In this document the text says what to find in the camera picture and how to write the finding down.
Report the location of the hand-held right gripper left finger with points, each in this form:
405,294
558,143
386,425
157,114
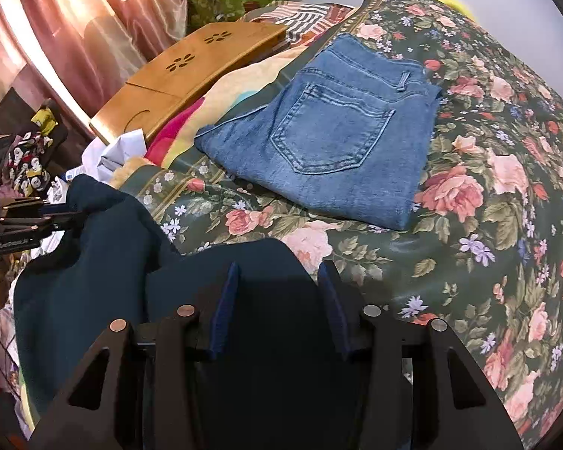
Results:
225,309

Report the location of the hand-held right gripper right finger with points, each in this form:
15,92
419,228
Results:
333,309

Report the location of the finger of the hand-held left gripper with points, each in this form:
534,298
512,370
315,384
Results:
51,209
61,221

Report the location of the dark teal pants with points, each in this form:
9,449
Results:
98,253

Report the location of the cartoon printed black bag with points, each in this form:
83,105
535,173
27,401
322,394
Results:
28,159

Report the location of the white crumpled cloth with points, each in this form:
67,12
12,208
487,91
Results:
117,154

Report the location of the floral green blanket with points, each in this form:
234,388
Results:
474,243

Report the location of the blue denim jeans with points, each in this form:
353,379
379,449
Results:
333,140

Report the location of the wooden lap desk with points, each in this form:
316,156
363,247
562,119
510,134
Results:
178,79

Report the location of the pink curtain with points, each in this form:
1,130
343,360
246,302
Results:
75,23

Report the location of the striped patterned cloth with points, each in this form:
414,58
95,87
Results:
305,18

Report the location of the yellow cushion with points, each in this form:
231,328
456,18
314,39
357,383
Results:
455,3

